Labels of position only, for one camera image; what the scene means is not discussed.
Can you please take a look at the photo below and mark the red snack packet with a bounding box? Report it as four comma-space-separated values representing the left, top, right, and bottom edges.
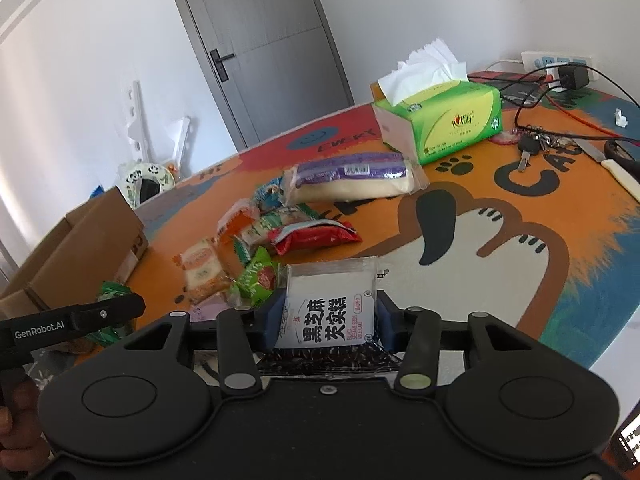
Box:
268, 220, 363, 257

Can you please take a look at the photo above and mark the black sesame rice cake packet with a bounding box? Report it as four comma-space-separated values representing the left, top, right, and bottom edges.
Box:
260, 256, 403, 377

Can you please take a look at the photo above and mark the white power strip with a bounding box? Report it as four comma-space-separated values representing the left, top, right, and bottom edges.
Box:
520, 50, 597, 84

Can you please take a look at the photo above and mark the black cable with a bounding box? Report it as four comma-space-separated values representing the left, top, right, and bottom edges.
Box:
465, 58, 640, 136

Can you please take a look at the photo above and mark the black charger plug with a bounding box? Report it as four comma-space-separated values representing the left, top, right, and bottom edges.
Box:
557, 63, 592, 92

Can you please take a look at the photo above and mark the short white foam piece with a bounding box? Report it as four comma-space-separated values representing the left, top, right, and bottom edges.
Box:
161, 116, 194, 181

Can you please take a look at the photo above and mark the bread loaf bag purple label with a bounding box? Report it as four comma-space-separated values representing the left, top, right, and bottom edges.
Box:
283, 152, 429, 206

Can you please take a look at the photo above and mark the black door lock handle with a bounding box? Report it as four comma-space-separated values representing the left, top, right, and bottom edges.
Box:
209, 49, 236, 83

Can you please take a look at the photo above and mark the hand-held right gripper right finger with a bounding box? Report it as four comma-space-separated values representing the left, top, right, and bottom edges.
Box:
375, 290, 540, 393

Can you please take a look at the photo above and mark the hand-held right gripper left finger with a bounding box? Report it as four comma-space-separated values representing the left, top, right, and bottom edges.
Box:
123, 292, 290, 397

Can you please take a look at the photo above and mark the green snack packet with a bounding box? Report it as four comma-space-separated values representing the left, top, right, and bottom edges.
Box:
89, 280, 136, 347

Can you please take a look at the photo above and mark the panda print seat ring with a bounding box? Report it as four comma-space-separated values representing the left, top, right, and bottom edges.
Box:
117, 160, 177, 209

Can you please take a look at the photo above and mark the brown cardboard box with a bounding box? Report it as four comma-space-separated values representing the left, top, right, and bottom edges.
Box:
0, 186, 150, 322

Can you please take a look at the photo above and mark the smartphone with lit screen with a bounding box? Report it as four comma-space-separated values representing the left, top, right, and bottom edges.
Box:
611, 408, 640, 473

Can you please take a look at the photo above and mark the black flat device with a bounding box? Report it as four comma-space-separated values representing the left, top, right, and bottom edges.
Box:
498, 82, 547, 107

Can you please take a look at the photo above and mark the yellow sandwich bread packet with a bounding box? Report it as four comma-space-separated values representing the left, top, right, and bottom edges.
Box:
179, 239, 232, 307

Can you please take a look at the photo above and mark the red cable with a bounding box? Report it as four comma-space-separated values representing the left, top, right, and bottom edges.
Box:
542, 74, 626, 139

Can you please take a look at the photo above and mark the bunch of keys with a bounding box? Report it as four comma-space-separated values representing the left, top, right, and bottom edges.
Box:
514, 126, 582, 174

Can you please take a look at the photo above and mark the green tissue box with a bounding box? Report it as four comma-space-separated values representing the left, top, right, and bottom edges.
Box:
371, 39, 504, 166

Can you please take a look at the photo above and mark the orange snack packet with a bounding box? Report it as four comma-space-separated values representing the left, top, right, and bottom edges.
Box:
217, 200, 262, 247

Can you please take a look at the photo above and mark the green packet with red circle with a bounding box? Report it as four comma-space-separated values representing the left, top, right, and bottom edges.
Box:
233, 247, 279, 310

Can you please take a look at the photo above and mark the white handled knife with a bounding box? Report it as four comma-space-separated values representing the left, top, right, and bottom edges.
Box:
574, 139, 640, 187

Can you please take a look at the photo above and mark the green white bread packet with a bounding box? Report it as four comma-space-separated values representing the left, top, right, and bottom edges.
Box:
240, 204, 322, 251

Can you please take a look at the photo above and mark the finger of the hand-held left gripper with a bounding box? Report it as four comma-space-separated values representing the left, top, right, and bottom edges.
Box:
72, 293, 146, 336

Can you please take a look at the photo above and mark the grey door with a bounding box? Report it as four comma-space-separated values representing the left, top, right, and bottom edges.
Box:
161, 0, 356, 152

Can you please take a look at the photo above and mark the colourful cartoon table mat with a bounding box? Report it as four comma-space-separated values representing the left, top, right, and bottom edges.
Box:
30, 71, 640, 391

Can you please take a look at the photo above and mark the tall white foam piece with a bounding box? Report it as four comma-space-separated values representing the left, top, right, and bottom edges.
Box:
122, 80, 154, 165

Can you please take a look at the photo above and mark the person's left hand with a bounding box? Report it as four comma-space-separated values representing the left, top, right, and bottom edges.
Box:
0, 377, 45, 454

